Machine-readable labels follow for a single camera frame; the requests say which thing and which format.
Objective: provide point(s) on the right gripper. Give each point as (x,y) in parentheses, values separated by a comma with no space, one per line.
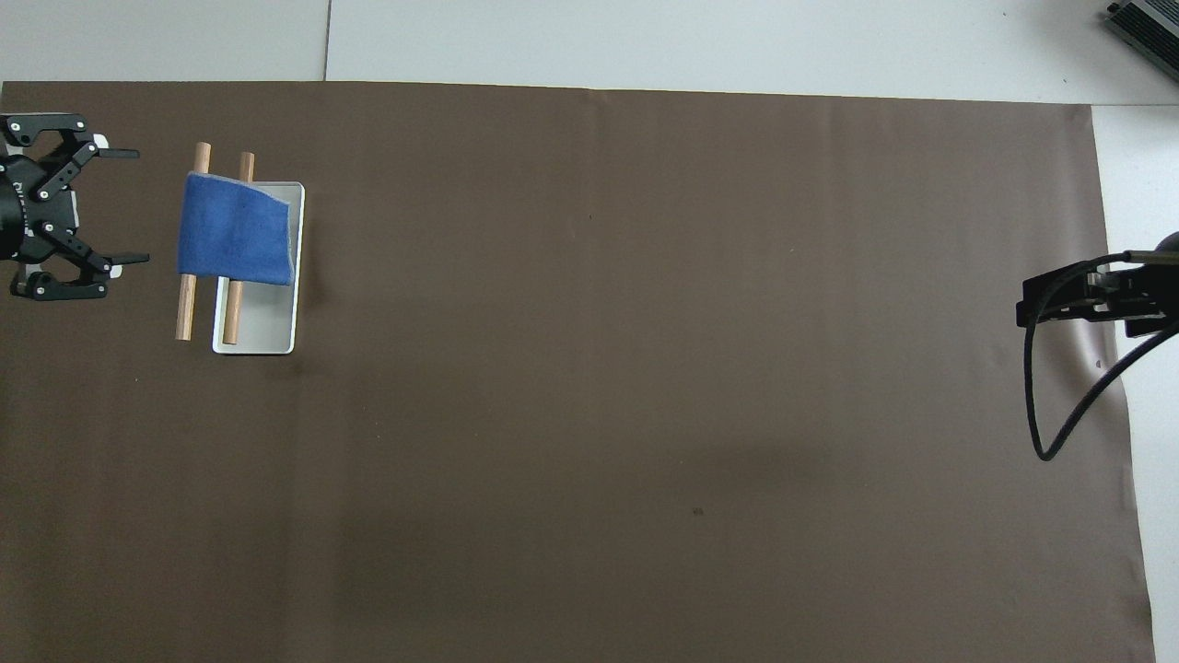
(1151,295)

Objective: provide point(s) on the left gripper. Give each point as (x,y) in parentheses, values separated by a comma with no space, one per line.
(28,212)

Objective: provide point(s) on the blue towel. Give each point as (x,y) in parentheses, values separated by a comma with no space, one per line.
(235,230)

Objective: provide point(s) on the wooden rod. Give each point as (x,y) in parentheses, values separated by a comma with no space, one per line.
(231,313)
(187,308)

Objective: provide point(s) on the white rack base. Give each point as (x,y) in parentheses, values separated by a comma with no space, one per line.
(267,318)

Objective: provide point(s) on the grey metal box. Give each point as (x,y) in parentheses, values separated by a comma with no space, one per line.
(1147,23)

